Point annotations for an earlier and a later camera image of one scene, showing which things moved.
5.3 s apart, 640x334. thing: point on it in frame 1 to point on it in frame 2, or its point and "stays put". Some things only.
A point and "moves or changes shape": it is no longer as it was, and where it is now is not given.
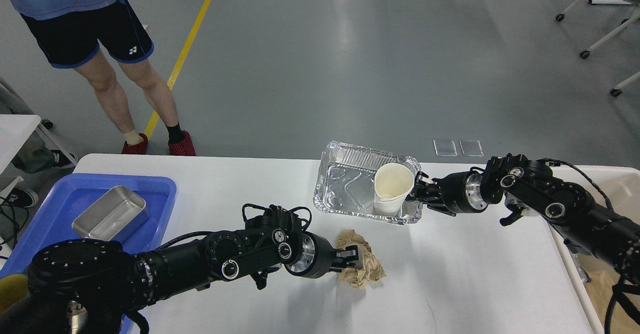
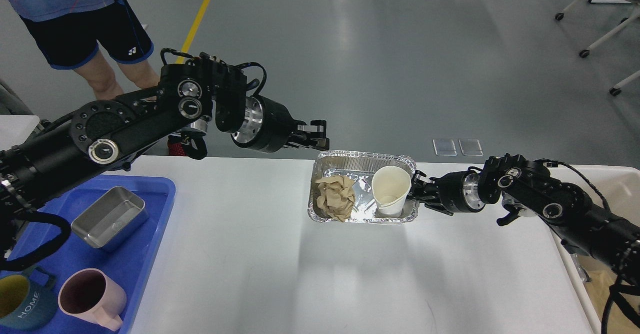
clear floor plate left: (445, 147) stays put
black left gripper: (314, 257) to (268, 124)
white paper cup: (392, 183) stays put
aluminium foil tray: (345, 185) moves or changes shape
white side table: (15, 129) stays put
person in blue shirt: (81, 21) stays put
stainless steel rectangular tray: (120, 210) stays put
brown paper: (372, 269) to (336, 195)
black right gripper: (461, 193) stays put
